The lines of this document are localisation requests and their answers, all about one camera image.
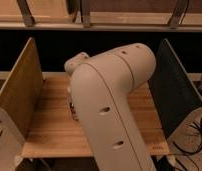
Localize left wooden side panel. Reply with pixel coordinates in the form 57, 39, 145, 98
0, 38, 43, 142

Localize black cables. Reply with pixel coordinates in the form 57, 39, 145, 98
167, 109, 202, 171

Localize wooden shelf rail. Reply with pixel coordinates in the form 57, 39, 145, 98
0, 0, 202, 32

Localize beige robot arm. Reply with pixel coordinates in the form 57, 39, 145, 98
64, 43, 156, 171

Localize right dark side panel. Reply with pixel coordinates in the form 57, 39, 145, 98
148, 39, 202, 138

